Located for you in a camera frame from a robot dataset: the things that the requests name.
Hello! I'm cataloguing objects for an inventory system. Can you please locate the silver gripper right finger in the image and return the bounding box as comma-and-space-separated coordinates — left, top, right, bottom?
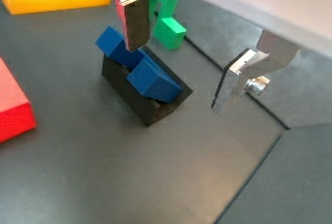
212, 30, 300, 113

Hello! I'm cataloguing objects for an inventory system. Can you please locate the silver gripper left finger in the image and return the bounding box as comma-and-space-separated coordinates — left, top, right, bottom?
114, 0, 150, 51

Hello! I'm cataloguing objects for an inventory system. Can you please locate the red slotted base block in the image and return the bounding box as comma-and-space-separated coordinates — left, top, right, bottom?
0, 57, 36, 143

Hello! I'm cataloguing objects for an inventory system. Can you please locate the blue U-shaped block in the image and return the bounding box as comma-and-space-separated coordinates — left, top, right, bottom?
97, 27, 182, 103

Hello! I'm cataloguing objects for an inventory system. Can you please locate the black angled fixture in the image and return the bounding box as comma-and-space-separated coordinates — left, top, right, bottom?
102, 47, 193, 126

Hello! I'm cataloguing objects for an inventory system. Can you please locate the green arch block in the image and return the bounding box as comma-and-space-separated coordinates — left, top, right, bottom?
149, 0, 188, 50

